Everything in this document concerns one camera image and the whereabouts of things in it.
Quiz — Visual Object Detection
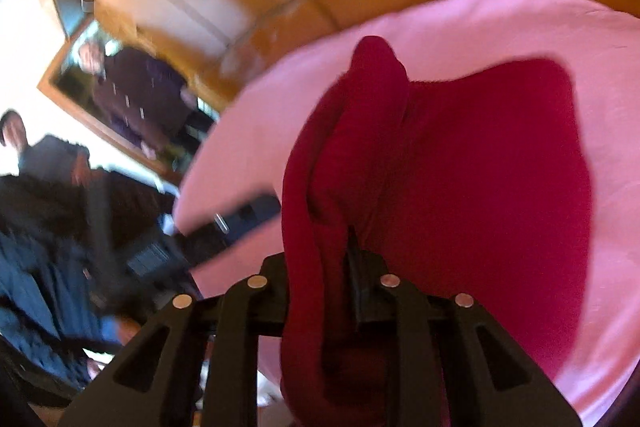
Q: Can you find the wooden framed mirror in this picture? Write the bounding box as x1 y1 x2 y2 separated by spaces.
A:
39 14 223 185

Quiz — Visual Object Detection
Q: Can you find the dark red sweater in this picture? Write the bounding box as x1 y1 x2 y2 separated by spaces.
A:
280 35 600 427

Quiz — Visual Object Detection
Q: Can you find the person in dark clothes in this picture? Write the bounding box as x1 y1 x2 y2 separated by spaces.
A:
0 109 166 253

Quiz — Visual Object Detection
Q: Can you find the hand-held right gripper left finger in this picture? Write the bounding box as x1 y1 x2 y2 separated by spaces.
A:
59 254 290 427

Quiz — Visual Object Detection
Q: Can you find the pink bed sheet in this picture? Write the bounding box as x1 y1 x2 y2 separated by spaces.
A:
172 0 640 420

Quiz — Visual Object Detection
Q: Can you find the dark framed panel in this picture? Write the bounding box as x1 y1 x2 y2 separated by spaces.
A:
44 0 97 40

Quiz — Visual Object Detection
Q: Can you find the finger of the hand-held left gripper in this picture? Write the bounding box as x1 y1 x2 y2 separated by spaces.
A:
184 193 282 253

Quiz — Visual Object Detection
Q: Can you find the person's blue clothing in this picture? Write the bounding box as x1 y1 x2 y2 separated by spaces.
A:
0 227 141 408

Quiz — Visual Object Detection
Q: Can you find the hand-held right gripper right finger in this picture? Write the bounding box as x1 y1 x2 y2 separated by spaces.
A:
345 227 584 427

